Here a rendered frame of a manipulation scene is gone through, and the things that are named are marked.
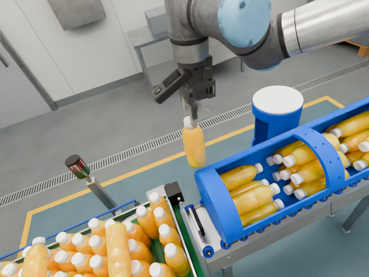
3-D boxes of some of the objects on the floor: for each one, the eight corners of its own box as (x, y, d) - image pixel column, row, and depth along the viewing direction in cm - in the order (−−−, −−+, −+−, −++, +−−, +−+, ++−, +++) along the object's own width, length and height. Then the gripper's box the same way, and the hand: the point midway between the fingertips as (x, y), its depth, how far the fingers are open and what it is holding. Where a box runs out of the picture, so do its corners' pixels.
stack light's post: (158, 257, 177) (94, 182, 101) (154, 259, 176) (86, 186, 100) (157, 253, 179) (94, 176, 103) (152, 254, 179) (85, 179, 103)
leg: (351, 231, 164) (390, 186, 120) (345, 234, 163) (382, 190, 120) (345, 224, 168) (380, 178, 125) (338, 227, 167) (372, 182, 124)
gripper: (219, 60, 51) (219, 127, 66) (199, 44, 58) (202, 107, 73) (186, 71, 49) (193, 137, 64) (169, 52, 57) (179, 115, 72)
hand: (189, 121), depth 67 cm, fingers closed on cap, 4 cm apart
